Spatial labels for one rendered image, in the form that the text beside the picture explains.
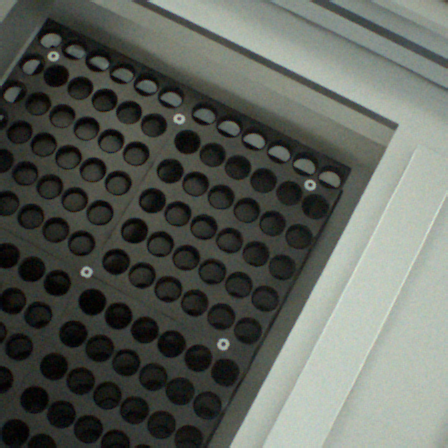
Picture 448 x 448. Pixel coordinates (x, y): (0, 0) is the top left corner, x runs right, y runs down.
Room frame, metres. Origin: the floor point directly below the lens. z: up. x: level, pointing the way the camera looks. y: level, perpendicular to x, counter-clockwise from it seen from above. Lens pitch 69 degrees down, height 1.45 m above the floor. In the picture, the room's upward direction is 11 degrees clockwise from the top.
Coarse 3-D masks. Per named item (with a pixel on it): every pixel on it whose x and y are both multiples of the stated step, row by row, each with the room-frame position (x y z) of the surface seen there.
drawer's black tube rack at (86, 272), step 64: (64, 64) 0.29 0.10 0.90; (0, 128) 0.26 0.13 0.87; (64, 128) 0.25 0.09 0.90; (128, 128) 0.26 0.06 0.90; (192, 128) 0.26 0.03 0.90; (0, 192) 0.21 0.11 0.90; (64, 192) 0.22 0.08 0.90; (128, 192) 0.22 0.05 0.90; (192, 192) 0.24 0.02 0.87; (256, 192) 0.24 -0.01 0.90; (320, 192) 0.24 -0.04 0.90; (0, 256) 0.19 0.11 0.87; (64, 256) 0.18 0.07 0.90; (128, 256) 0.19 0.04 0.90; (192, 256) 0.21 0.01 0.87; (256, 256) 0.21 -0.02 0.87; (0, 320) 0.15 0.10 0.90; (64, 320) 0.15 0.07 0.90; (128, 320) 0.17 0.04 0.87; (192, 320) 0.17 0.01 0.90; (256, 320) 0.17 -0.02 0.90; (0, 384) 0.12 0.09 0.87; (64, 384) 0.12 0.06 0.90; (128, 384) 0.13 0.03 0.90; (192, 384) 0.13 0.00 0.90
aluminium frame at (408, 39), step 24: (288, 0) 0.31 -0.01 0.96; (312, 0) 0.31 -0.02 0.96; (336, 0) 0.31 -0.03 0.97; (360, 0) 0.30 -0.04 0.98; (384, 0) 0.30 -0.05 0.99; (408, 0) 0.30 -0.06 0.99; (432, 0) 0.31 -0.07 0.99; (336, 24) 0.30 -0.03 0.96; (360, 24) 0.30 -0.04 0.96; (384, 24) 0.30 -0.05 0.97; (408, 24) 0.29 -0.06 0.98; (432, 24) 0.29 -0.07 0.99; (384, 48) 0.30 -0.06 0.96; (408, 48) 0.29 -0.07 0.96; (432, 48) 0.29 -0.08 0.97; (432, 72) 0.29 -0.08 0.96
